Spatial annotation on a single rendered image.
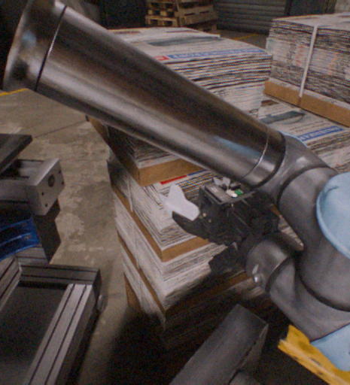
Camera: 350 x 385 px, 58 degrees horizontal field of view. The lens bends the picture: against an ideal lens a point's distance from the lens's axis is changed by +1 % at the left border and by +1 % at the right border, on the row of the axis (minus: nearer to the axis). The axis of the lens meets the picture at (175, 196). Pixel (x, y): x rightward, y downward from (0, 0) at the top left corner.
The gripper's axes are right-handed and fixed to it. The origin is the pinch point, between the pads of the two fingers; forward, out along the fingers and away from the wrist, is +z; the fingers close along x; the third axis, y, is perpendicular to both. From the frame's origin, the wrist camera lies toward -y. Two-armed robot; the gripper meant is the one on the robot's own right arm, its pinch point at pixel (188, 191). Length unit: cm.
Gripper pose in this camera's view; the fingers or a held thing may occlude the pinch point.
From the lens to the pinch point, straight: 58.0
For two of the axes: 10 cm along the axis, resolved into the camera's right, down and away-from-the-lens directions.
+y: 0.0, -8.2, -5.8
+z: -4.8, -5.1, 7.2
